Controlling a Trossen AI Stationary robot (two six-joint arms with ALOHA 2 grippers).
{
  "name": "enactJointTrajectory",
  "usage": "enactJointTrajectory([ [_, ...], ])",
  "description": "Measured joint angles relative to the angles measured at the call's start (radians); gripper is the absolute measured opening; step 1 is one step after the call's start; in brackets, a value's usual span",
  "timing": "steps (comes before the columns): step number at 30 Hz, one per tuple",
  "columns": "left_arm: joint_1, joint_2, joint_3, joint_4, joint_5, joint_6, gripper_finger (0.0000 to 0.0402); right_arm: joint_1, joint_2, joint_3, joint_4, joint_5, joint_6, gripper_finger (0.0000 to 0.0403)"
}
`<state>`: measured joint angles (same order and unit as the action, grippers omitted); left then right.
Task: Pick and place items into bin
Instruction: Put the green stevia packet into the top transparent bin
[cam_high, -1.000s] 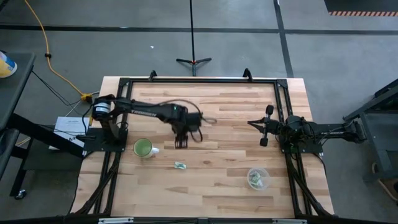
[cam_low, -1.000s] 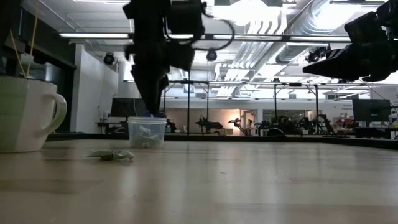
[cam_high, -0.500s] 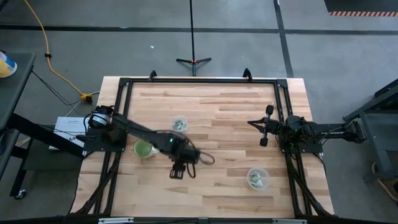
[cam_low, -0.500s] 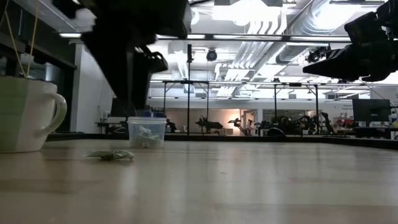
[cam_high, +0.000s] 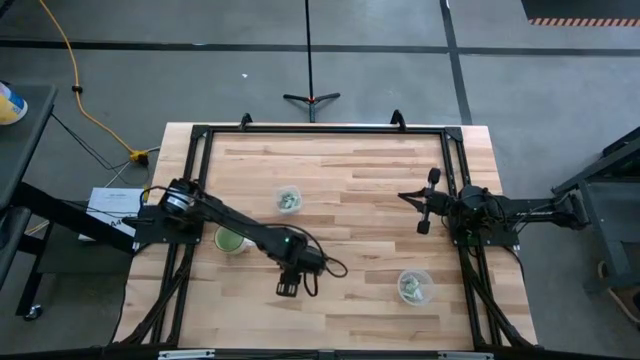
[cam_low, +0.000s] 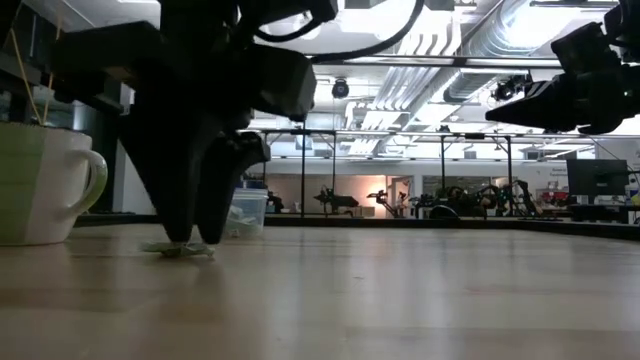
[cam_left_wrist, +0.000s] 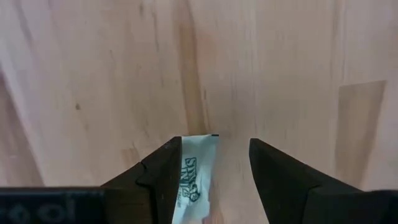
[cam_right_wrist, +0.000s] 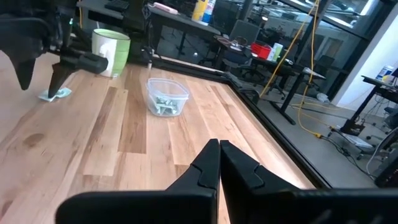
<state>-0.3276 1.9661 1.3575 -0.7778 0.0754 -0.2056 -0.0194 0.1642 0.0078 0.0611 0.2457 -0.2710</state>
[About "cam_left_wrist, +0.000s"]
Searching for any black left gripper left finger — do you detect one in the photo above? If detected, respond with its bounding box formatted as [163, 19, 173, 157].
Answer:
[101, 136, 183, 224]

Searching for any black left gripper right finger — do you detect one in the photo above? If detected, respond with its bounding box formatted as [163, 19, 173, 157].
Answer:
[248, 138, 398, 224]

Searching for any white packet with dark print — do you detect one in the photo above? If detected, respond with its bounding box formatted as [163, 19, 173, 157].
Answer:
[171, 134, 220, 224]

